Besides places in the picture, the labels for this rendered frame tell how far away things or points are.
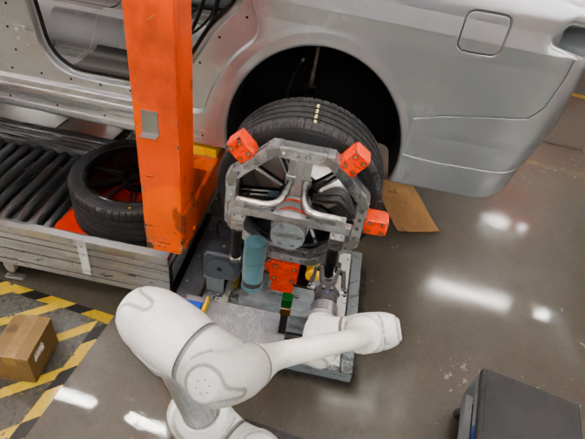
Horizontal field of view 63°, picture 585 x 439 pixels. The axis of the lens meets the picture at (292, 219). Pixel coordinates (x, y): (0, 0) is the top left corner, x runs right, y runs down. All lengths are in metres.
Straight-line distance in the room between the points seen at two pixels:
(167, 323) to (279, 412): 1.38
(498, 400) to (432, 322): 0.72
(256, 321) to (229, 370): 1.08
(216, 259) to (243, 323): 0.44
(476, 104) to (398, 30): 0.45
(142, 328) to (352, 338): 0.54
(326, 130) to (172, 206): 0.67
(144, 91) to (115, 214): 0.84
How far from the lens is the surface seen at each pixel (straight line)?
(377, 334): 1.35
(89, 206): 2.43
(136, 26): 1.62
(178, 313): 0.96
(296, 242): 1.73
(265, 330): 1.93
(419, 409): 2.43
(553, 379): 2.86
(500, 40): 2.05
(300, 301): 2.34
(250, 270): 1.90
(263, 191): 1.93
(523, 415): 2.20
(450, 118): 2.15
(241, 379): 0.91
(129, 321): 1.00
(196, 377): 0.88
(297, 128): 1.72
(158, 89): 1.67
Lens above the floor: 2.00
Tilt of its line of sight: 40 degrees down
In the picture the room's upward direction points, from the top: 9 degrees clockwise
